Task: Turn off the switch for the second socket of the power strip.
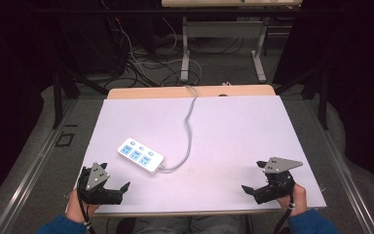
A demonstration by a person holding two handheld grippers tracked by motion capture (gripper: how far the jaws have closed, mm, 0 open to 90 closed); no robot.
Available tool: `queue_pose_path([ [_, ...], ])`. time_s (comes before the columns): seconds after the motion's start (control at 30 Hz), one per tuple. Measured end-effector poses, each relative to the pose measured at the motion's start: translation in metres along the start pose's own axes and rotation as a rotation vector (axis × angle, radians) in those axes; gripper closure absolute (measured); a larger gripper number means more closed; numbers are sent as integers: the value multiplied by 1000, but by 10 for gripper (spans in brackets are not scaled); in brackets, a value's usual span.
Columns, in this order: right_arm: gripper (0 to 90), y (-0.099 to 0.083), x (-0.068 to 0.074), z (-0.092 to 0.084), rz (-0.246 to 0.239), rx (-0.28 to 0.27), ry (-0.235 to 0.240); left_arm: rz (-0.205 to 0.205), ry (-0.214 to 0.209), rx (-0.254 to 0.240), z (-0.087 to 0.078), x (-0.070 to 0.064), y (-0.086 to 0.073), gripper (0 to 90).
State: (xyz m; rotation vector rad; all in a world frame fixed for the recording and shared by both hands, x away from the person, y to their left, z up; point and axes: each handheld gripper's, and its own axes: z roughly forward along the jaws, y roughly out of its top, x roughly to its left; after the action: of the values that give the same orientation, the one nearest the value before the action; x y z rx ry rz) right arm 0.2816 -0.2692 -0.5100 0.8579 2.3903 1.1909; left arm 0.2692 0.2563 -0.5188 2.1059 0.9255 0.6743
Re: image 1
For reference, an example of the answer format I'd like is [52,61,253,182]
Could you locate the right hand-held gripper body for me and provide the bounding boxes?
[253,156,304,206]

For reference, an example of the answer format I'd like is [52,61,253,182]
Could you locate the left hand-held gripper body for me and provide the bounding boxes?
[77,162,125,206]

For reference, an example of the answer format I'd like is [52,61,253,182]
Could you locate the white power strip blue sockets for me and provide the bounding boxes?
[116,137,168,176]

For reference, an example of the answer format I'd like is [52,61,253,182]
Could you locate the person's right hand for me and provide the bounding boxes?
[276,183,308,217]

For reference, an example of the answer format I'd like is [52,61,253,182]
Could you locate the person's left hand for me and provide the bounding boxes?
[64,188,100,224]

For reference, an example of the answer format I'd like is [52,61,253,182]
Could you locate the white board table cover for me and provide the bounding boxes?
[65,95,328,215]

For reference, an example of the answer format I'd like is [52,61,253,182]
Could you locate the black tape floor square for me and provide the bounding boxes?
[55,132,76,148]

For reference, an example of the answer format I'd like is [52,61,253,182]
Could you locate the person's grey trouser legs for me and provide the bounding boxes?
[131,214,248,234]

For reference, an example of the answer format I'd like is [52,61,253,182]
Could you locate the black metal stand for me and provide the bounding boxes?
[49,61,110,130]
[273,62,331,132]

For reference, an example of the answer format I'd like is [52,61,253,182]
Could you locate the wooden table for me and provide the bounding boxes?
[106,84,278,100]

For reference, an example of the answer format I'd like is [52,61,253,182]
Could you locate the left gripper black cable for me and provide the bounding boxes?
[76,181,97,234]

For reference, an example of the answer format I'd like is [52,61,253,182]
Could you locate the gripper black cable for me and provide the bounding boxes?
[272,193,296,234]
[76,181,97,234]

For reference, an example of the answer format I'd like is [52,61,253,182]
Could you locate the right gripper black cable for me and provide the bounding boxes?
[272,193,296,234]

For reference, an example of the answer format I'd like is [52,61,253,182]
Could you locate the aluminium floor rail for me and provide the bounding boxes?
[0,97,80,234]
[304,98,374,234]

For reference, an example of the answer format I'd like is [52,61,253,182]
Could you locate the grey power strip cable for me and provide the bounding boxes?
[159,84,200,175]

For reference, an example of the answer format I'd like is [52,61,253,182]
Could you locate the black floor cable bundle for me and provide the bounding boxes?
[101,13,208,89]

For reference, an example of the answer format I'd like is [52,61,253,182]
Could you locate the white floor cable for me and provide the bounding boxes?
[111,16,204,86]

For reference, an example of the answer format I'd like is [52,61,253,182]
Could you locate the grey metal frame desk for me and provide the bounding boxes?
[160,0,304,84]

